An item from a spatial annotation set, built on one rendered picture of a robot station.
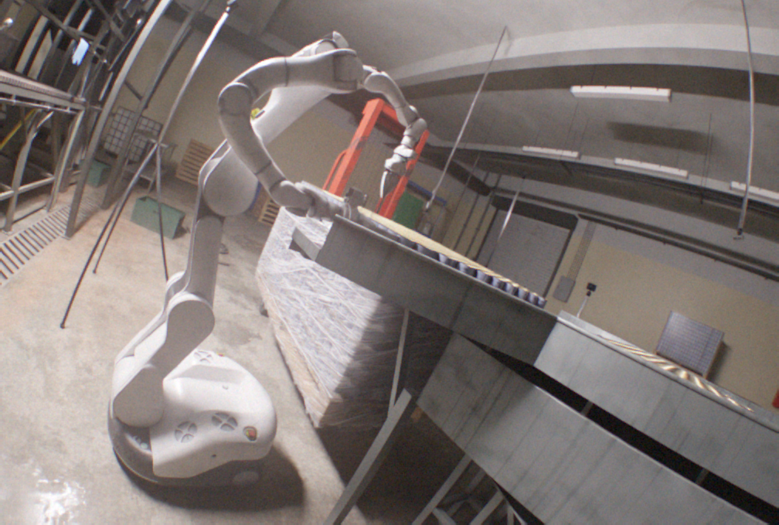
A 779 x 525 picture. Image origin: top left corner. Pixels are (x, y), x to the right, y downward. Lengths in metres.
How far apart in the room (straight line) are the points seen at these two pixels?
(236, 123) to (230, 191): 0.22
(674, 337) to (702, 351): 0.77
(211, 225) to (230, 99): 0.39
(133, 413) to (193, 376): 0.36
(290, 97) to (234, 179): 0.30
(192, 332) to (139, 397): 0.32
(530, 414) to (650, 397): 0.25
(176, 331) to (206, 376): 0.46
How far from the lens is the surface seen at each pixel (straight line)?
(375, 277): 0.65
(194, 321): 1.08
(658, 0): 4.64
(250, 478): 1.46
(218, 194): 0.96
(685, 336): 8.14
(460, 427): 0.82
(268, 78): 0.84
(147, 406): 1.27
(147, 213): 4.25
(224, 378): 1.54
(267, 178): 0.88
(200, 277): 1.07
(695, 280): 10.00
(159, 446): 1.29
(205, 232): 1.03
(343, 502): 1.23
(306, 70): 0.86
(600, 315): 10.24
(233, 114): 0.82
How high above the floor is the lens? 1.20
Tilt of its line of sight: 1 degrees down
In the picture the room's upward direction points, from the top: 24 degrees clockwise
